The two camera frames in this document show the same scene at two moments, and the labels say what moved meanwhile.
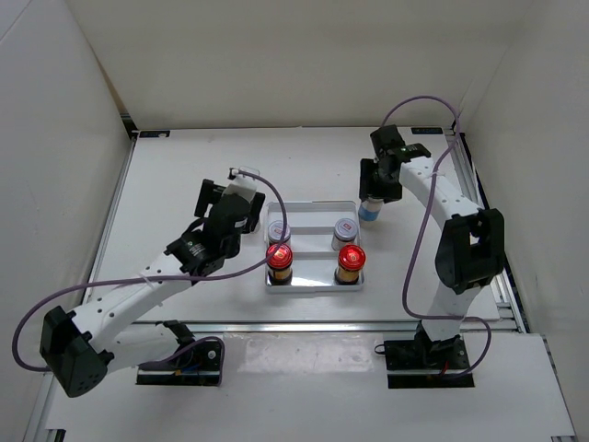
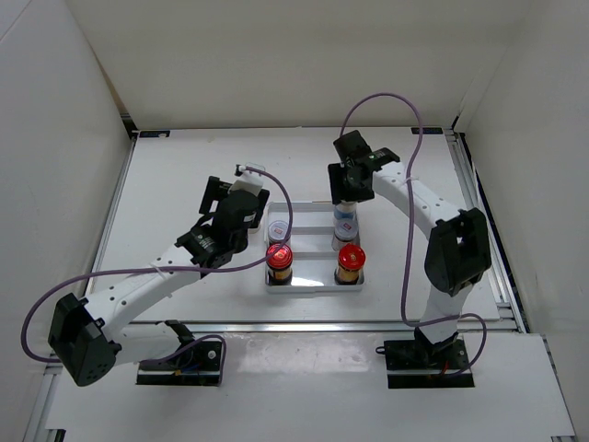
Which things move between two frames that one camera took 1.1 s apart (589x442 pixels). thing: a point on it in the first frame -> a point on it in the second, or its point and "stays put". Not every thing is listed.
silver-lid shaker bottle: x=369 y=212 -> x=346 y=217
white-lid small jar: x=345 y=231 stays put
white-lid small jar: x=275 y=229 stays put
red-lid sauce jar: x=351 y=258 stays put
